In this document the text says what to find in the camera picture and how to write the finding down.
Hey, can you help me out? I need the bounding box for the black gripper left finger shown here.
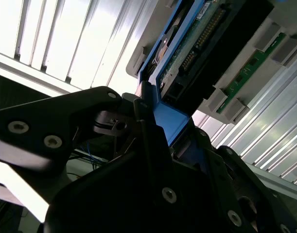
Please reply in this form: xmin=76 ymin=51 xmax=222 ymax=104
xmin=0 ymin=81 xmax=184 ymax=216

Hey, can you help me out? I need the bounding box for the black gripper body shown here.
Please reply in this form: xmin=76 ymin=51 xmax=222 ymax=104
xmin=45 ymin=151 xmax=223 ymax=233

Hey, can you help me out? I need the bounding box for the hard disk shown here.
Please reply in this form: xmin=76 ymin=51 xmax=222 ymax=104
xmin=136 ymin=0 xmax=277 ymax=170

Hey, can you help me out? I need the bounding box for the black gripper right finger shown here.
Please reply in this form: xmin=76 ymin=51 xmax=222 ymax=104
xmin=192 ymin=121 xmax=297 ymax=233

